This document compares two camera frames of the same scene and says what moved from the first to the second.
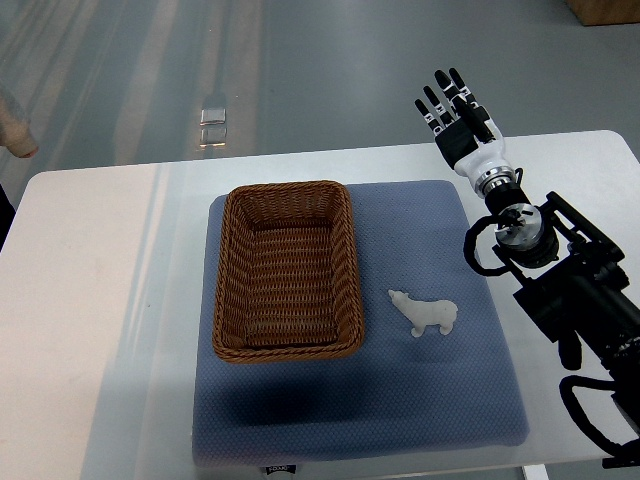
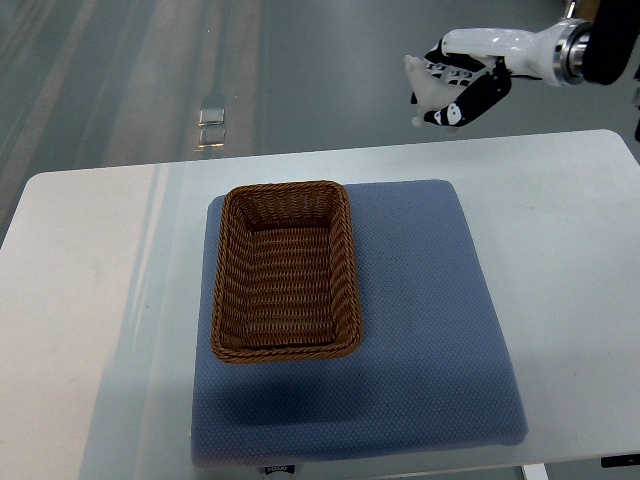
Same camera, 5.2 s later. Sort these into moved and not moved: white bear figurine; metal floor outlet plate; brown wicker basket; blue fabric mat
Moved: white bear figurine
Not moved: brown wicker basket; metal floor outlet plate; blue fabric mat
